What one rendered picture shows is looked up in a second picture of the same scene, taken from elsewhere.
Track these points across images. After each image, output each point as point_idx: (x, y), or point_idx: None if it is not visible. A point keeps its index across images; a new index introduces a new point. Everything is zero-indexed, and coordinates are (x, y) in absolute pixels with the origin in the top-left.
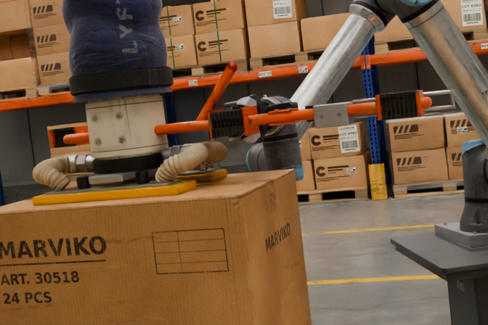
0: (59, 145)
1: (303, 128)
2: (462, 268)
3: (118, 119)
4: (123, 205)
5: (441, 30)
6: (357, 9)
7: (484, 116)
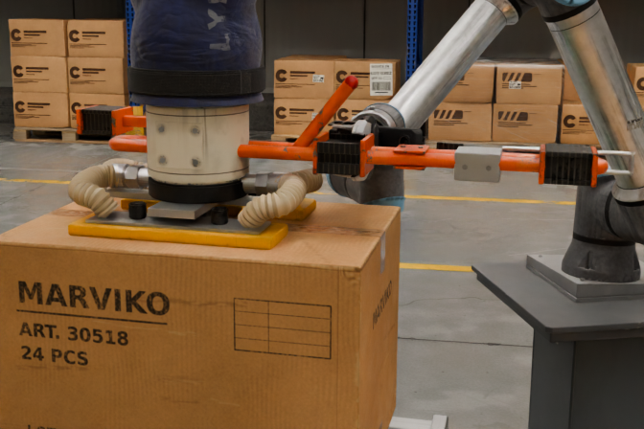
0: (88, 131)
1: None
2: (570, 328)
3: (194, 135)
4: (197, 259)
5: (593, 38)
6: None
7: (625, 149)
